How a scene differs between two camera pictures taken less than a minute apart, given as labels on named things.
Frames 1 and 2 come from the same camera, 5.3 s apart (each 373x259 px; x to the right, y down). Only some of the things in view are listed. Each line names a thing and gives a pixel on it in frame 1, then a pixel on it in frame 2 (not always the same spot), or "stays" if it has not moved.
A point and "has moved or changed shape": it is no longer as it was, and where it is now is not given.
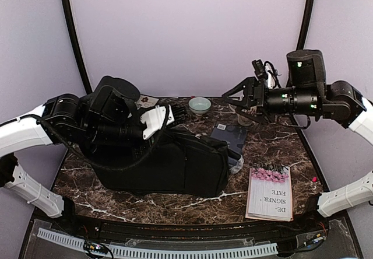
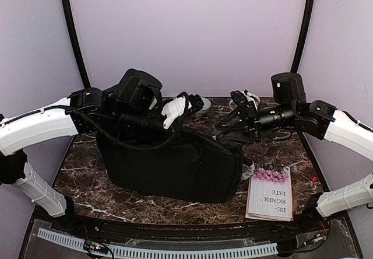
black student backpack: [187, 164] has moved or changed shape
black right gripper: [252, 84] → [249, 118]
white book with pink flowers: [269, 196] stays
